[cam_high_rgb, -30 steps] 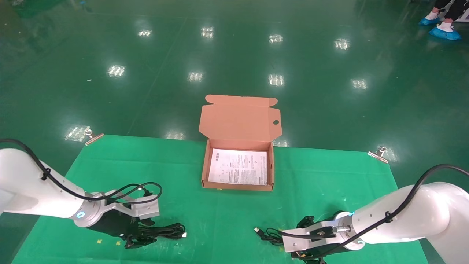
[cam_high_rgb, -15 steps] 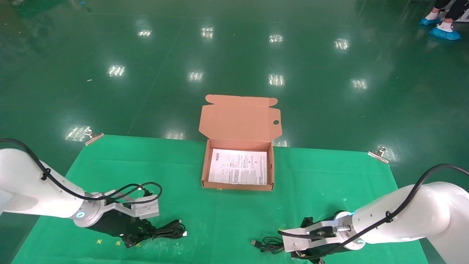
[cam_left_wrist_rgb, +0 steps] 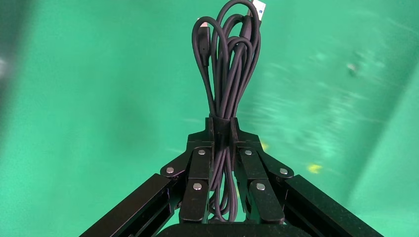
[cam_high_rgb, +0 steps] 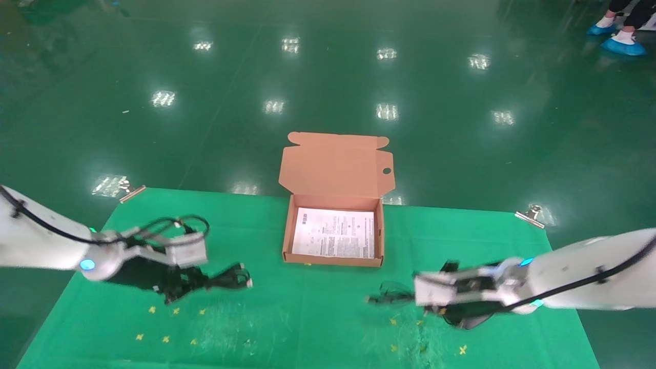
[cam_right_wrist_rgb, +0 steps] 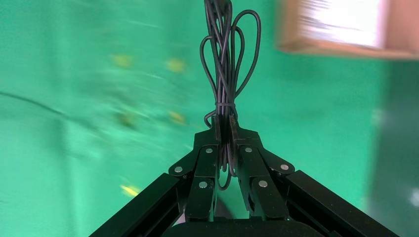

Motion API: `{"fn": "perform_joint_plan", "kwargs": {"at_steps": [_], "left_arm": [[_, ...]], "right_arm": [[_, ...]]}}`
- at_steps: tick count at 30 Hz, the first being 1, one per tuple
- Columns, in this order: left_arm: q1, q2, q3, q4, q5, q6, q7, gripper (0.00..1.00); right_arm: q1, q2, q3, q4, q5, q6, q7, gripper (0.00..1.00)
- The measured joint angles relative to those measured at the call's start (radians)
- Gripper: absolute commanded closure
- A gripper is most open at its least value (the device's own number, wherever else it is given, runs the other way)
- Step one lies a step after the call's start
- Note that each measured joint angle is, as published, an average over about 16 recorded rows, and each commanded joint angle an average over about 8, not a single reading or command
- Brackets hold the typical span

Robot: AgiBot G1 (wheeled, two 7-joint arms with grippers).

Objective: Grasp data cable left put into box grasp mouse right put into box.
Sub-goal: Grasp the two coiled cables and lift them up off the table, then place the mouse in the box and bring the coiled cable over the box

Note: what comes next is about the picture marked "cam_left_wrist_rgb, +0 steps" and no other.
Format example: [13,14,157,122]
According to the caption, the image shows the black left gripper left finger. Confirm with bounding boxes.
[80,117,216,237]

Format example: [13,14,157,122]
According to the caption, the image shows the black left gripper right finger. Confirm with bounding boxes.
[229,117,384,237]

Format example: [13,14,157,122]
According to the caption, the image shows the black data cable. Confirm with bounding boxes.
[191,0,267,223]

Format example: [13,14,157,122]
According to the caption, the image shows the green table mat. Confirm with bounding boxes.
[0,0,419,237]

